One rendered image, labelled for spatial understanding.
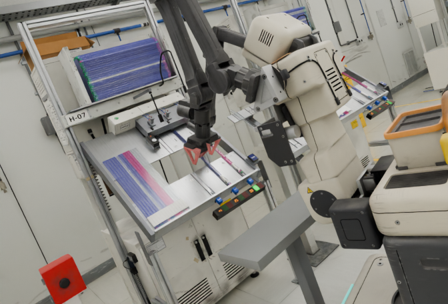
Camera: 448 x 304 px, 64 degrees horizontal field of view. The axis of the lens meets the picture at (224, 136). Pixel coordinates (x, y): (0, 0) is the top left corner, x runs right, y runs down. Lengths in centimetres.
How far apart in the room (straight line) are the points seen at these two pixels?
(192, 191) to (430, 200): 117
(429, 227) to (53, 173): 306
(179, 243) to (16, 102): 208
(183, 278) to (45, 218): 173
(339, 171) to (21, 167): 282
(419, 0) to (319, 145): 485
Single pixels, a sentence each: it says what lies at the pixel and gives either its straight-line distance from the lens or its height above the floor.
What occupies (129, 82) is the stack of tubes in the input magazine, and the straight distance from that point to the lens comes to 216.
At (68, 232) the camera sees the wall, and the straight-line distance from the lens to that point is 358.
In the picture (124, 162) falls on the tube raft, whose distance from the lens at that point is 194.
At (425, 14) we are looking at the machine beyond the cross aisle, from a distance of 595.
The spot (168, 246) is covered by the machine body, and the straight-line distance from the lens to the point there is 206.
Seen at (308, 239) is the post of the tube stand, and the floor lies 12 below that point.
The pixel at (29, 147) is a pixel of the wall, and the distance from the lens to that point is 351.
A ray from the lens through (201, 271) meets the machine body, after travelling 219.
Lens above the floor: 121
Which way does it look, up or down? 7 degrees down
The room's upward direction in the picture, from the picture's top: 21 degrees counter-clockwise
